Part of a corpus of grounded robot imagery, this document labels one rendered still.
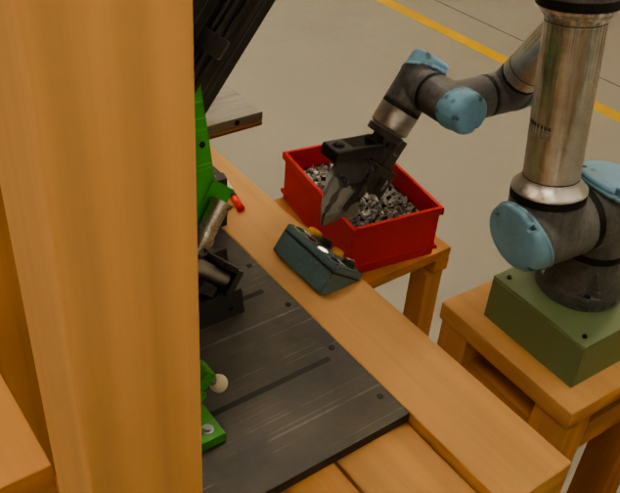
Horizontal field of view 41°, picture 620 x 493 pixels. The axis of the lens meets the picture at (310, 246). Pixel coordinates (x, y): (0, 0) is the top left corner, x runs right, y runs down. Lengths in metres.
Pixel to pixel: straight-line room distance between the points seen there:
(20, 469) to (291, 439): 0.57
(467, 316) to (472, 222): 1.78
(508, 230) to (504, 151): 2.54
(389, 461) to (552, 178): 0.48
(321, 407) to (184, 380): 0.69
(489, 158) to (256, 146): 1.03
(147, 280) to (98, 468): 0.16
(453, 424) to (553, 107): 0.49
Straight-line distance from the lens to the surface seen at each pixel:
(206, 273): 1.35
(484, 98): 1.46
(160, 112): 0.45
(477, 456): 1.25
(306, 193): 1.74
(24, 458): 0.74
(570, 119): 1.22
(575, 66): 1.20
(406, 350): 1.37
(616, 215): 1.37
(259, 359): 1.33
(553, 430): 1.48
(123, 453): 0.61
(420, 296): 1.83
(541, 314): 1.44
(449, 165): 3.64
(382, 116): 1.50
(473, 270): 3.05
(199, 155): 1.32
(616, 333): 1.46
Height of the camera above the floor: 1.84
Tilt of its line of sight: 37 degrees down
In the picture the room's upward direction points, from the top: 5 degrees clockwise
